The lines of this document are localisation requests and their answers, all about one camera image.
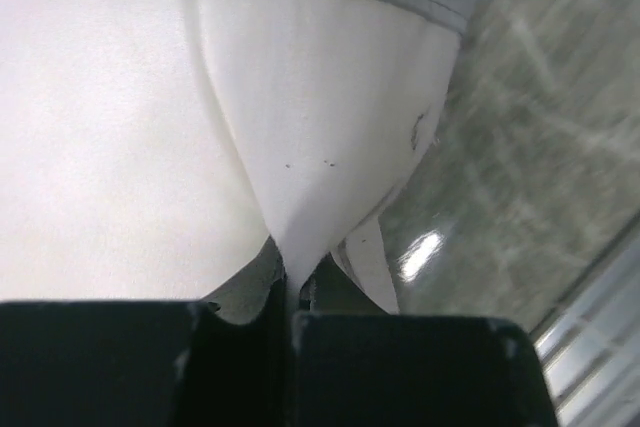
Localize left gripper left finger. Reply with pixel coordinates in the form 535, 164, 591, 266
1, 241, 286, 426

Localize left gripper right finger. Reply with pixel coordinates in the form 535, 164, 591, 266
292, 256, 559, 426

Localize white pillow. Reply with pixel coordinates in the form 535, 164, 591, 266
1, 0, 461, 311

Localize aluminium mounting rail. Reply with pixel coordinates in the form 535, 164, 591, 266
536, 237, 639, 426

